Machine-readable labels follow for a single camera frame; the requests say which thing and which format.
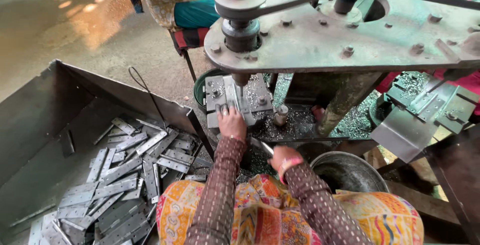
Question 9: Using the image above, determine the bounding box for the person's right hand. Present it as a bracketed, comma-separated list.
[268, 146, 304, 172]

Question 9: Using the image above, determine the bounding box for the person's left hand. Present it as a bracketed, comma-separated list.
[215, 103, 248, 142]

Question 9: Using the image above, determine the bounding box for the metal hinge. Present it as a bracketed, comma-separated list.
[223, 81, 251, 121]

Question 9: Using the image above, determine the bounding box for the steel machine lever handle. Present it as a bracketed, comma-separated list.
[249, 137, 275, 158]

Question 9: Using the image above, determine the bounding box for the steel drill jig fixture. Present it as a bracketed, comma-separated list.
[205, 73, 274, 129]
[370, 72, 480, 163]

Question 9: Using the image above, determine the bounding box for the dark green bucket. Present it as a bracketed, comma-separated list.
[193, 68, 229, 113]

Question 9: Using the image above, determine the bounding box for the metal stool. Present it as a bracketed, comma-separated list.
[169, 30, 211, 83]

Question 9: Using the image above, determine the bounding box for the pink bangle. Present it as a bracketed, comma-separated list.
[277, 156, 304, 185]

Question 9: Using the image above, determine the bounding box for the orange patterned garment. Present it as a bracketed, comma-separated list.
[156, 174, 425, 245]

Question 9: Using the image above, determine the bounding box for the pile of metal hinges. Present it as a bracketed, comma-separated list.
[28, 117, 208, 245]

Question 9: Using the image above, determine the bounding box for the round metal basin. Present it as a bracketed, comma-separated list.
[310, 151, 391, 194]

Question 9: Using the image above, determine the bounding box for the grey multi-spindle drilling machine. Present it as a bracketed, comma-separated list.
[204, 0, 480, 143]

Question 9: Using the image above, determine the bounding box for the large sheet metal bin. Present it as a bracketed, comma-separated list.
[0, 60, 215, 245]

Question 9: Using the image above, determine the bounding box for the black bent wire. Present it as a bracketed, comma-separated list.
[128, 66, 168, 131]

